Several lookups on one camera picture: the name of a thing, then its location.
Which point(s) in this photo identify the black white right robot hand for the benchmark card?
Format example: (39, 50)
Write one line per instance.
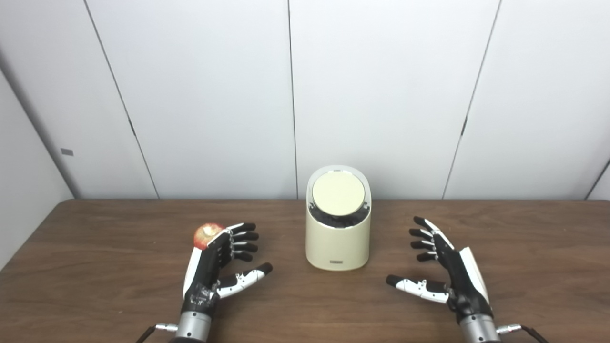
(461, 276)

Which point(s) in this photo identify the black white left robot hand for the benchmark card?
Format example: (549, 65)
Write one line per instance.
(205, 271)

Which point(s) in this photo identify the red apple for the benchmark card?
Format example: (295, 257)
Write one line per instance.
(205, 233)

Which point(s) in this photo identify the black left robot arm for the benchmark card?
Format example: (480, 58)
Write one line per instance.
(193, 327)

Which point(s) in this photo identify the cream-colored bin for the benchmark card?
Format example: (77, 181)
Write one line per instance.
(337, 243)

